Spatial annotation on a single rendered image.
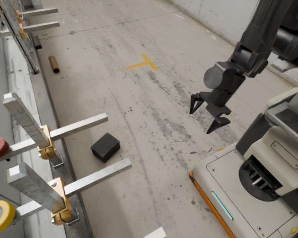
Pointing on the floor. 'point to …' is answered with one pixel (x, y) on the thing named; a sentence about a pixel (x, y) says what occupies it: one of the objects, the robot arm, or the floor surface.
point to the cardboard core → (54, 64)
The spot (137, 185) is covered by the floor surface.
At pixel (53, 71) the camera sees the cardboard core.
